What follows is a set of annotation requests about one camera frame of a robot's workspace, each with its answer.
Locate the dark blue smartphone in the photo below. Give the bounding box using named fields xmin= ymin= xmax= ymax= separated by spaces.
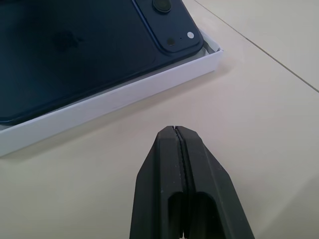
xmin=0 ymin=0 xmax=204 ymax=125

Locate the white box bottom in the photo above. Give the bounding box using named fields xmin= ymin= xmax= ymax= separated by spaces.
xmin=0 ymin=27 xmax=225 ymax=159

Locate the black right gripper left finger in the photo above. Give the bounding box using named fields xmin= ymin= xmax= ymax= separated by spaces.
xmin=129 ymin=125 xmax=187 ymax=239

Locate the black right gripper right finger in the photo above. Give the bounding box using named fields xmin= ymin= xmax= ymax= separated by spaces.
xmin=175 ymin=126 xmax=256 ymax=239

